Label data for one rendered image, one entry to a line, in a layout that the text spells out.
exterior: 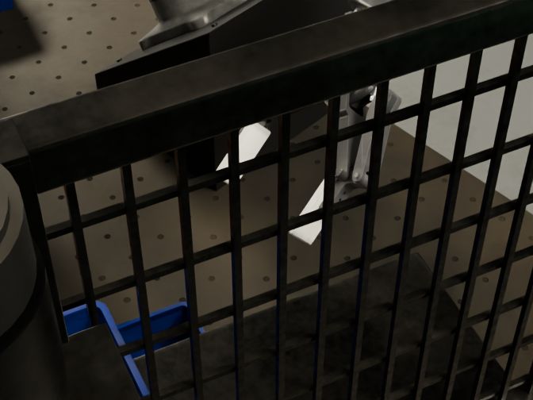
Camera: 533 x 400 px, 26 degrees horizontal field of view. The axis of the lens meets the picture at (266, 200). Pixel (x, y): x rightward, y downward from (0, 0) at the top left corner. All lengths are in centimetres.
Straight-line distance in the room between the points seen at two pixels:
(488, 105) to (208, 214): 134
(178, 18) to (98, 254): 33
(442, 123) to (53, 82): 120
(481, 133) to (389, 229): 119
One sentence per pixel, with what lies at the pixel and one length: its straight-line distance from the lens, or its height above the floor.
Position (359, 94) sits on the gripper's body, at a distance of 112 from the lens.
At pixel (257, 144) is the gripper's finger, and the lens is 120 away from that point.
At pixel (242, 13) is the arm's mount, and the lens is 143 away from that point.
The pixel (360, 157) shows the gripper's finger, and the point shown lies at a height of 110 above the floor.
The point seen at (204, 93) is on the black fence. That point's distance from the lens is 48.
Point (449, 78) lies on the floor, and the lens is 286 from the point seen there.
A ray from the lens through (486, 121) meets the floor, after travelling 276.
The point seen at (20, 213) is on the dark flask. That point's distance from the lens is 36.
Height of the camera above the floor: 187
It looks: 48 degrees down
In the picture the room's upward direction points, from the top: straight up
